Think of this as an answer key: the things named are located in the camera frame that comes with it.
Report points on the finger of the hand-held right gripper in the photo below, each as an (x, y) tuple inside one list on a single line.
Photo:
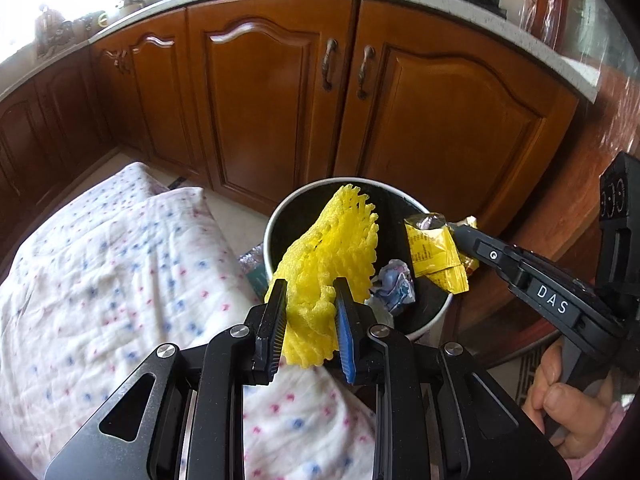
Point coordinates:
[(492, 255)]

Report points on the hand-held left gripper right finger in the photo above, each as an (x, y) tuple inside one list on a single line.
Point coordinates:
[(345, 340)]

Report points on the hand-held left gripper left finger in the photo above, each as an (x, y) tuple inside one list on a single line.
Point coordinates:
[(275, 330)]

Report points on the small yellow packet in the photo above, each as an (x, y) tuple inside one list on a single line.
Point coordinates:
[(432, 255)]

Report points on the blue and white wrapper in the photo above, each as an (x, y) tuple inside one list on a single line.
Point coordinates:
[(395, 285)]

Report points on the white round trash bin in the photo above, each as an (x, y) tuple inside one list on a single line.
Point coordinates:
[(430, 305)]

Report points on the yellow foam net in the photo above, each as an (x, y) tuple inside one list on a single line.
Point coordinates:
[(320, 255)]

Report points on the person's right forearm pink sleeve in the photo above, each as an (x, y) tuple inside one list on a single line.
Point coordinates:
[(600, 455)]

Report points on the person's right hand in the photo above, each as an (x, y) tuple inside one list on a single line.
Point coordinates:
[(575, 410)]

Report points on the patterned floor mat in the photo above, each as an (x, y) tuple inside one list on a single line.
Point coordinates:
[(520, 380)]

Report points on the white dotted cloth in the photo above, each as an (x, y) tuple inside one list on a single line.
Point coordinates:
[(100, 310)]

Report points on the wooden door with plastic film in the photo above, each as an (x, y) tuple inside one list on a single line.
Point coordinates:
[(590, 60)]

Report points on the brown wooden kitchen cabinet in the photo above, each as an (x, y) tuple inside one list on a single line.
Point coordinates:
[(280, 110)]

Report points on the dish rack with utensils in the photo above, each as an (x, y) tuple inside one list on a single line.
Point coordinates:
[(65, 30)]

